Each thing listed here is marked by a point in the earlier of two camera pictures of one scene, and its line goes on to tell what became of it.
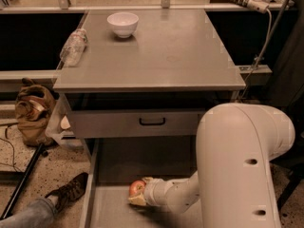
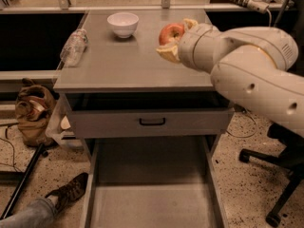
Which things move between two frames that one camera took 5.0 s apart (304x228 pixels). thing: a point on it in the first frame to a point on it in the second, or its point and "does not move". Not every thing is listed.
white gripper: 153,189 to 186,46
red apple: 136,187 to 170,32
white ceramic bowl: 123,24 does not move
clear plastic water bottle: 74,47 does not move
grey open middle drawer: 111,163 does not move
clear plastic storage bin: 62,125 does not move
